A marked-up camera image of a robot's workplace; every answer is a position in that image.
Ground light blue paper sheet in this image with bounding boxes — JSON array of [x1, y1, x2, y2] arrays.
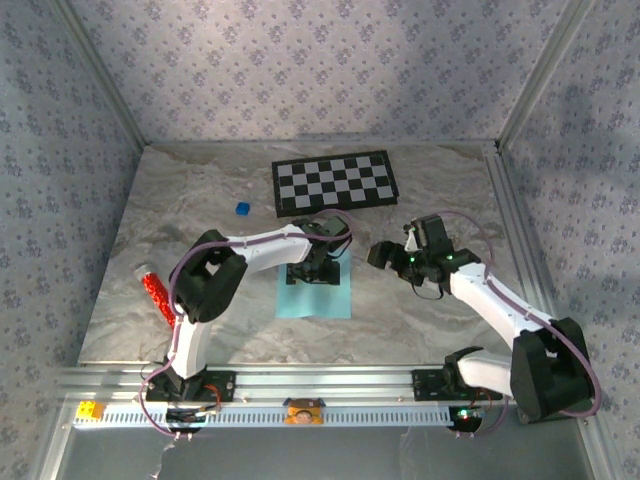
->
[[274, 248, 353, 321]]

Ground black white checkerboard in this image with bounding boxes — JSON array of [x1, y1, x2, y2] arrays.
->
[[271, 149, 400, 219]]

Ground orange cartoon face toy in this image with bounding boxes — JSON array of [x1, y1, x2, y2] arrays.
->
[[283, 397, 326, 427]]

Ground black controller board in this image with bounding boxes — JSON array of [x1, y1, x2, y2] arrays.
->
[[165, 407, 222, 432], [448, 405, 485, 432]]

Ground red glitter tube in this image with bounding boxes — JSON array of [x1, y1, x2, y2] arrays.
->
[[133, 263, 177, 331]]

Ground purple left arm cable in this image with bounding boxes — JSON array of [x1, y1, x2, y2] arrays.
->
[[137, 208, 354, 441]]

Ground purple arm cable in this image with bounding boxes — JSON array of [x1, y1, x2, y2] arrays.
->
[[447, 209, 603, 441], [137, 208, 354, 441]]

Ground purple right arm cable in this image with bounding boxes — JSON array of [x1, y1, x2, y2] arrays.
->
[[447, 209, 603, 441]]

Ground aluminium side rail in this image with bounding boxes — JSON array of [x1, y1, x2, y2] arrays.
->
[[482, 147, 556, 321]]

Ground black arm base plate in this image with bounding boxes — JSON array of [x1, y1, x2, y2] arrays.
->
[[411, 368, 504, 403], [144, 369, 237, 403]]

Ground aluminium mounting rail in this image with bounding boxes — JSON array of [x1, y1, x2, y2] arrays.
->
[[54, 364, 516, 406]]

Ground white slotted cable duct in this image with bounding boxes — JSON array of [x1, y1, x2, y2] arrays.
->
[[72, 402, 451, 429]]

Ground aluminium corner post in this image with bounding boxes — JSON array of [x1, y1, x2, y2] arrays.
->
[[49, 0, 151, 149], [497, 0, 596, 151]]

